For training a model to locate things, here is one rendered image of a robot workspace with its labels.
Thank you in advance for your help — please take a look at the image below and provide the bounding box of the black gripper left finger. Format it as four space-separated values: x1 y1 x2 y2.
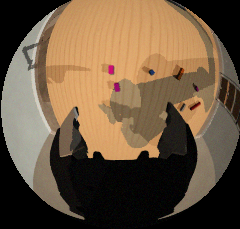
50 106 88 193

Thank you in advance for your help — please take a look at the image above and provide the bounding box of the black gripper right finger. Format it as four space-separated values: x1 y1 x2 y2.
157 102 197 194

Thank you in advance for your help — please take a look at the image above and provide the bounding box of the orange rod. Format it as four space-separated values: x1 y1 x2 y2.
176 68 185 81

